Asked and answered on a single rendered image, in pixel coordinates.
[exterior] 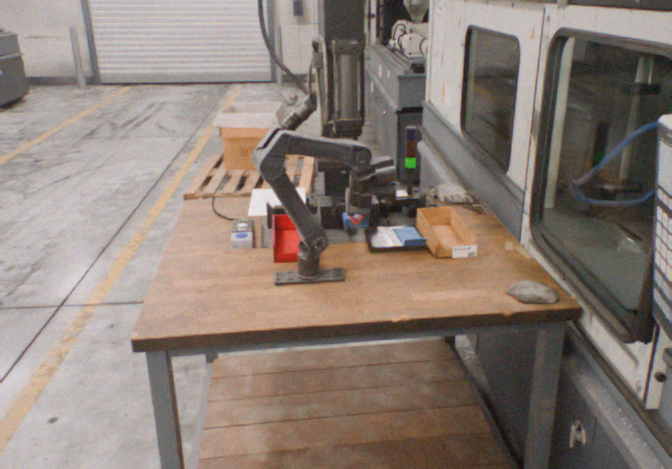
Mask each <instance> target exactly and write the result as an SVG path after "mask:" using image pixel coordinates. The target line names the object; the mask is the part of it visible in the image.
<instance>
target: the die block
mask: <svg viewBox="0 0 672 469"><path fill-rule="evenodd" d="M378 209H380V207H371V209H370V217H369V222H368V227H360V228H371V227H378ZM332 210H333V209H320V207H319V203H318V219H319V224H320V225H321V227H322V228H323V230H334V229H340V216H336V217H335V218H333V214H332Z"/></svg>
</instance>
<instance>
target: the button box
mask: <svg viewBox="0 0 672 469"><path fill-rule="evenodd" d="M214 199H215V197H213V198H212V208H213V210H214V212H215V213H216V214H217V215H218V216H220V217H222V218H225V219H228V220H233V221H234V222H233V230H232V233H240V232H253V238H254V219H245V220H247V222H246V224H247V227H245V228H239V227H238V224H239V220H241V219H238V218H230V217H226V216H224V215H221V214H219V213H218V212H217V211H216V209H215V206H214Z"/></svg>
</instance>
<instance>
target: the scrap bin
mask: <svg viewBox="0 0 672 469"><path fill-rule="evenodd" d="M296 231H297V230H296V228H295V227H294V224H293V222H292V221H291V219H290V217H289V216H288V214H284V215H272V246H273V263H288V262H297V254H298V253H299V249H298V248H297V245H298V243H299V241H300V237H299V236H298V234H297V232H296Z"/></svg>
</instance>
